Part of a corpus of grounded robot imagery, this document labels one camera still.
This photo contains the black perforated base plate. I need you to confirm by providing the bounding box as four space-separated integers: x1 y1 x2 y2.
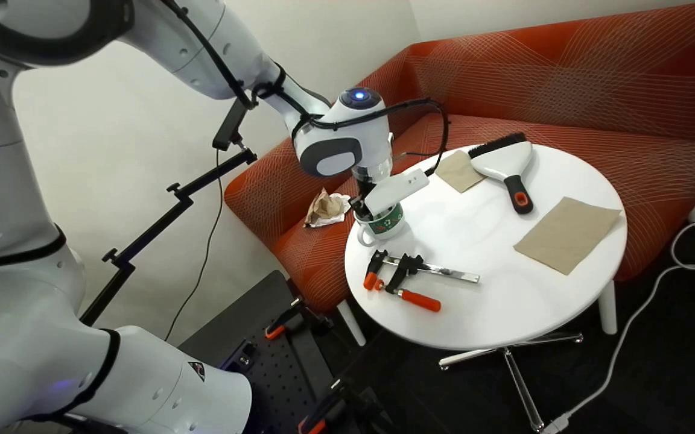
176 267 403 434

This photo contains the large brown sandpaper sheet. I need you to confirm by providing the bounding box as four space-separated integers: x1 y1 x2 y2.
510 195 625 278

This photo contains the black jointed camera stand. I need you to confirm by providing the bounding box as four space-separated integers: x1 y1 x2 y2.
80 148 261 325

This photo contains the red fabric sofa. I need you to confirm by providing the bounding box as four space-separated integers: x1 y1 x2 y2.
221 0 695 319

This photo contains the orange black mounting clamp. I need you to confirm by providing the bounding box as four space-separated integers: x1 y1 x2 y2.
261 296 332 345
297 377 393 434

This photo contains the black orange putty scraper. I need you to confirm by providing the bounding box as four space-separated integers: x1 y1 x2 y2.
465 130 538 216

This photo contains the crumpled paper wrapper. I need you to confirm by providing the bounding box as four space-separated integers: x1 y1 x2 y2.
302 189 355 231

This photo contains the thin black camera cable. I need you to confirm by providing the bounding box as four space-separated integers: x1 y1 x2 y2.
160 149 228 345

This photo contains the silver metal floor stand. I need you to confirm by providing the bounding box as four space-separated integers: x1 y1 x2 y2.
437 331 586 434

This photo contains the small brown sandpaper sheet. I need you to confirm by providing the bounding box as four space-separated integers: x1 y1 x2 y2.
431 149 490 195

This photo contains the round white table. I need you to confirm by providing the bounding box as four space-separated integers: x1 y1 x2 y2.
334 140 629 353

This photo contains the small orange black bar clamp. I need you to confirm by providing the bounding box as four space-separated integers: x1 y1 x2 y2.
361 249 481 294

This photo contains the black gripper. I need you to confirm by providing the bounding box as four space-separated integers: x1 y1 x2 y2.
346 163 385 224

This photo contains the white power cable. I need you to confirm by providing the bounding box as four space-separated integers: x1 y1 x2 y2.
538 214 695 434

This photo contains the white green mug cup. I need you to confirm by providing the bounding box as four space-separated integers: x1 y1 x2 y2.
352 201 409 251

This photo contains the black camera on stand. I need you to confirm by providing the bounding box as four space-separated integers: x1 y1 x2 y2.
209 96 251 153

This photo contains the large orange black bar clamp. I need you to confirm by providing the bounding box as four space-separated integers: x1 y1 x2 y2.
384 254 445 315

